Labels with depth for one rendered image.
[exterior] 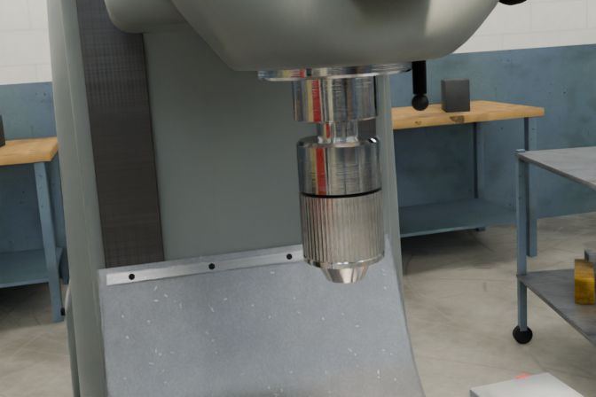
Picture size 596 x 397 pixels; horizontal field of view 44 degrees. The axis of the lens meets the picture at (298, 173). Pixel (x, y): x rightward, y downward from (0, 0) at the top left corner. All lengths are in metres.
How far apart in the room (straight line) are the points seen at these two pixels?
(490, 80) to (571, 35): 0.67
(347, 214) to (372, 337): 0.42
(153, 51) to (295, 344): 0.33
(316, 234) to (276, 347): 0.39
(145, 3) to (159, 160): 0.30
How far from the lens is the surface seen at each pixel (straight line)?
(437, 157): 5.07
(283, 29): 0.32
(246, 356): 0.78
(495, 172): 5.27
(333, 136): 0.40
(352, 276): 0.42
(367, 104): 0.39
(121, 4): 0.50
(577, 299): 2.96
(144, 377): 0.78
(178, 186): 0.78
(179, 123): 0.77
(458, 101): 4.36
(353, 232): 0.40
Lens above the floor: 1.32
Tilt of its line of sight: 10 degrees down
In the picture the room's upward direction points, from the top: 4 degrees counter-clockwise
